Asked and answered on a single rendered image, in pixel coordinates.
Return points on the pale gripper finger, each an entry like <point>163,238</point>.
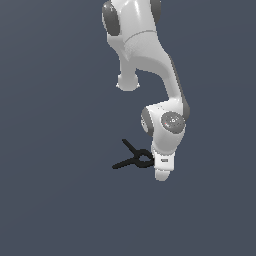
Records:
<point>162,175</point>

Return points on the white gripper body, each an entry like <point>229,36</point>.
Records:
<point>164,161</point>

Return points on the black clamp-shaped object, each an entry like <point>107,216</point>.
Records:
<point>136,157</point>

